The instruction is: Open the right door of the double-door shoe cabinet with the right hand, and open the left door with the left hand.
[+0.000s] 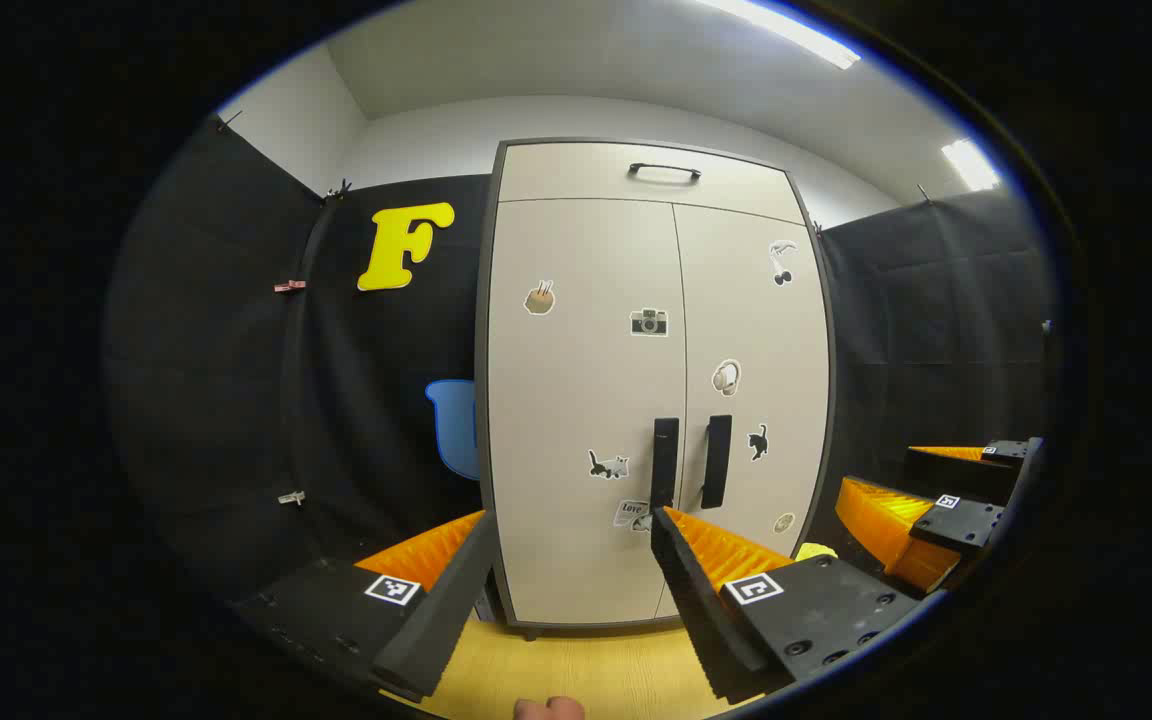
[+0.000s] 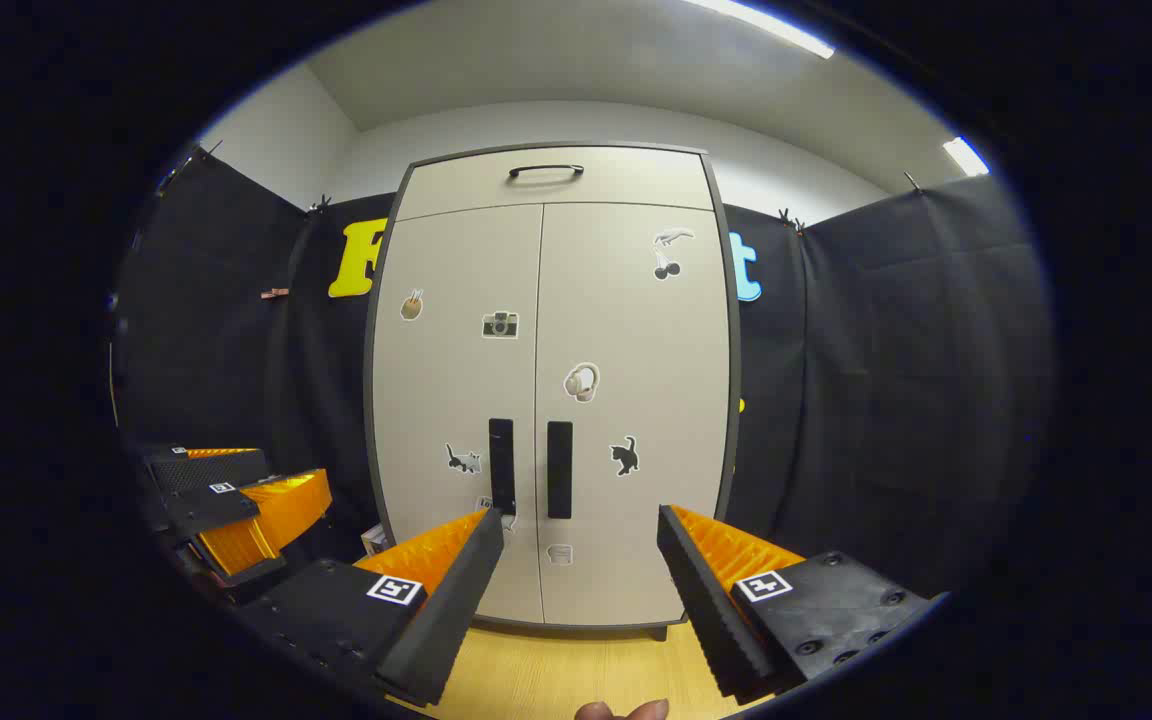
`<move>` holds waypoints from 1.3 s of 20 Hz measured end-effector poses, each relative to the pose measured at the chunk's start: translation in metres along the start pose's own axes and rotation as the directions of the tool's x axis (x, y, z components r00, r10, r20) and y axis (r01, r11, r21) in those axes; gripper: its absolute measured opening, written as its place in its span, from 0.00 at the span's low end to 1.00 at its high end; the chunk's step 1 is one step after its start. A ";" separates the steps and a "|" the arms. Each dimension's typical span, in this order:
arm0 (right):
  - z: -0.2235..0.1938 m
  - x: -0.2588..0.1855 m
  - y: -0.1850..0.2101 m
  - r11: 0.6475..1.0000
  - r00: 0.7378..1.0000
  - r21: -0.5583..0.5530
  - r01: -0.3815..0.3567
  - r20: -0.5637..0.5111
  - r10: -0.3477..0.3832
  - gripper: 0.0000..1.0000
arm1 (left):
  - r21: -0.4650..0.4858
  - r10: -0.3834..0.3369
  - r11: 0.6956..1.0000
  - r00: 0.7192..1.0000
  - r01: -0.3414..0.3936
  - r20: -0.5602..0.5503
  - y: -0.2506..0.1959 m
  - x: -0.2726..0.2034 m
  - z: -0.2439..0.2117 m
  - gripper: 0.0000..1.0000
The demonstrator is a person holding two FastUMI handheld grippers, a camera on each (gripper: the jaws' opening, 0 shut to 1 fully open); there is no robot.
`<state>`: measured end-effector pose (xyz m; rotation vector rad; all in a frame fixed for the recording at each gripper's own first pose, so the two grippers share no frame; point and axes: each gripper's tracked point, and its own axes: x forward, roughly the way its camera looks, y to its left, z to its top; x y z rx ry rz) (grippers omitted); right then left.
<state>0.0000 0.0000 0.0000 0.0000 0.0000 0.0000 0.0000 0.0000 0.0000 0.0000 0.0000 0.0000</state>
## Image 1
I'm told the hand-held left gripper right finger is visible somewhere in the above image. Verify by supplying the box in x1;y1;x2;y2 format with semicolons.
649;505;925;706

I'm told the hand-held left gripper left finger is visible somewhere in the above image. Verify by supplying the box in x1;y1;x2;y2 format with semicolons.
231;510;502;703

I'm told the black door handle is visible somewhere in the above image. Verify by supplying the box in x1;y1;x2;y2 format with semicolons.
650;417;681;511
701;414;734;511

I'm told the beige cabinet door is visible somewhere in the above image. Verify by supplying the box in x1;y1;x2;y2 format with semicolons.
488;198;687;629
656;203;830;621

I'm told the beige double-door shoe cabinet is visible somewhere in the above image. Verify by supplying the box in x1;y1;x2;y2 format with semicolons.
474;137;837;641

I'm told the beige cabinet drawer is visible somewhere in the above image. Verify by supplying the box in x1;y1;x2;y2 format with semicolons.
496;142;805;225

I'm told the black backdrop cloth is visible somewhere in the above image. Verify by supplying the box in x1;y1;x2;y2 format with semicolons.
104;112;1059;626

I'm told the short ceiling light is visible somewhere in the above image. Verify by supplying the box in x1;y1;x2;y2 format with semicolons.
941;138;1002;191

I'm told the black drawer handle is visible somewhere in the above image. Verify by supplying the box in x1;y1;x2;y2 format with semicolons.
627;162;703;185

